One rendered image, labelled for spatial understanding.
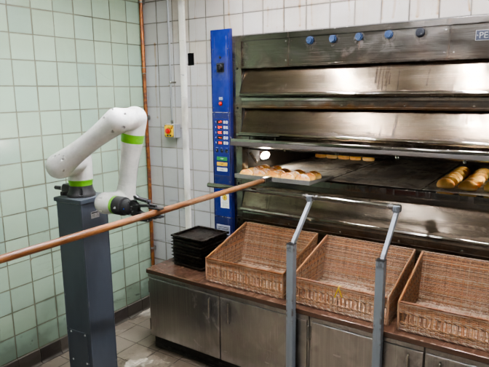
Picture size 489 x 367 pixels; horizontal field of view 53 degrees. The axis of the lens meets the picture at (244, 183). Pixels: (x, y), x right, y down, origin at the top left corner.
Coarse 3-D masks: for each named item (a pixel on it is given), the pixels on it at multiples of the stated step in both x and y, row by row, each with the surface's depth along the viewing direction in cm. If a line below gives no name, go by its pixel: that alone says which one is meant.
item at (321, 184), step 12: (252, 180) 336; (324, 180) 312; (372, 192) 289; (384, 192) 285; (396, 192) 281; (408, 192) 277; (420, 192) 274; (432, 192) 271; (444, 192) 270; (480, 204) 257
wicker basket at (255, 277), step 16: (256, 224) 334; (224, 240) 320; (240, 240) 335; (256, 240) 333; (272, 240) 327; (304, 240) 315; (208, 256) 305; (224, 256) 321; (240, 256) 337; (272, 256) 326; (304, 256) 296; (208, 272) 307; (224, 272) 297; (240, 272) 291; (256, 272) 285; (272, 272) 278; (240, 288) 293; (256, 288) 286; (272, 288) 290
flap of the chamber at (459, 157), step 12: (240, 144) 318; (252, 144) 313; (264, 144) 308; (276, 144) 304; (384, 156) 283; (396, 156) 271; (408, 156) 260; (420, 156) 256; (432, 156) 253; (444, 156) 250; (456, 156) 246; (468, 156) 243; (480, 156) 240
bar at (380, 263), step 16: (256, 192) 290; (272, 192) 284; (288, 192) 278; (384, 208) 248; (400, 208) 244; (288, 256) 258; (384, 256) 232; (288, 272) 260; (384, 272) 231; (288, 288) 261; (384, 288) 234; (288, 304) 263; (384, 304) 236; (288, 320) 264; (288, 336) 266; (288, 352) 268
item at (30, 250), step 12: (216, 192) 263; (228, 192) 271; (180, 204) 238; (192, 204) 246; (132, 216) 214; (144, 216) 218; (96, 228) 197; (108, 228) 202; (48, 240) 181; (60, 240) 183; (72, 240) 188; (12, 252) 168; (24, 252) 171; (36, 252) 176
